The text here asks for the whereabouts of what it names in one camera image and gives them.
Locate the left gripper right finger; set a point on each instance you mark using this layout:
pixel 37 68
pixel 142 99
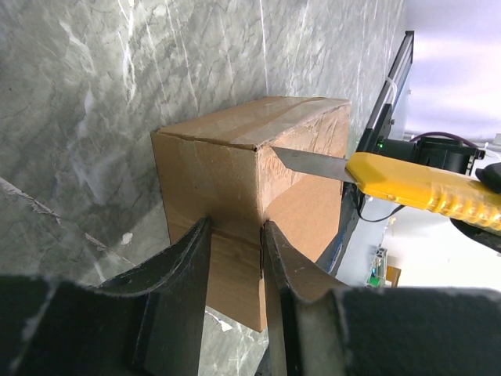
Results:
pixel 319 326

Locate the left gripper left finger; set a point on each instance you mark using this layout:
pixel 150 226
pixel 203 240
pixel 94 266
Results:
pixel 146 321

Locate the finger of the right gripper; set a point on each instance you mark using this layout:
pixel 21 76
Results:
pixel 490 176
pixel 479 235

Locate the yellow utility knife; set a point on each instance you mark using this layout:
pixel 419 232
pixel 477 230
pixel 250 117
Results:
pixel 414 185

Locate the brown cardboard express box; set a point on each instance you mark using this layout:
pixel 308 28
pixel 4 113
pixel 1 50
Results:
pixel 224 166

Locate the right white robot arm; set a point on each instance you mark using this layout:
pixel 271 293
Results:
pixel 453 154

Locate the aluminium rail frame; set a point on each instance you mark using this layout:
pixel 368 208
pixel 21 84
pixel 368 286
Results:
pixel 396 78

